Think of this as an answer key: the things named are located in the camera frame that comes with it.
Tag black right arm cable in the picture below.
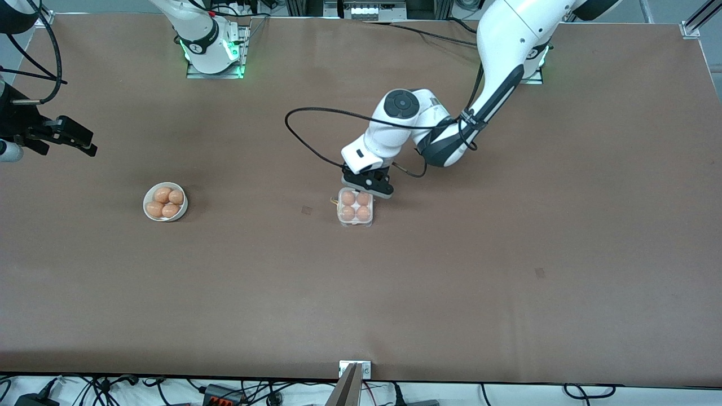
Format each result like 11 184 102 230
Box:
0 0 69 107

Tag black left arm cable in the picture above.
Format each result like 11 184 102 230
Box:
284 106 480 179

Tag black power adapter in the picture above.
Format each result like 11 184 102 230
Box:
14 392 60 406

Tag white power strip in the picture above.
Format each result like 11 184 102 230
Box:
343 0 408 21

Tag aluminium frame post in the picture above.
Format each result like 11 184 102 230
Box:
285 0 325 17

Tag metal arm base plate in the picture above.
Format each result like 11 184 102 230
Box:
519 45 544 85
186 25 248 80

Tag clear plastic egg box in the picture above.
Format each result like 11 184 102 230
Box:
337 187 374 228

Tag small metal bracket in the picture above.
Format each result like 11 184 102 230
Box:
339 360 372 379

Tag black power strip red switches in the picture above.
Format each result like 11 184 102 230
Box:
203 384 246 406

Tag short black table cable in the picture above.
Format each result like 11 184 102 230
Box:
447 17 480 36

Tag grey camera mount beam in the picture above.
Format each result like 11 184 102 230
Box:
325 363 364 406

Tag long black table cable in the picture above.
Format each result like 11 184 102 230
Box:
361 20 479 47

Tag white bowl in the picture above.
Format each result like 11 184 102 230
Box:
143 182 188 222

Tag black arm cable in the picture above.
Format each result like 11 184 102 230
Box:
0 0 69 107
284 106 480 179

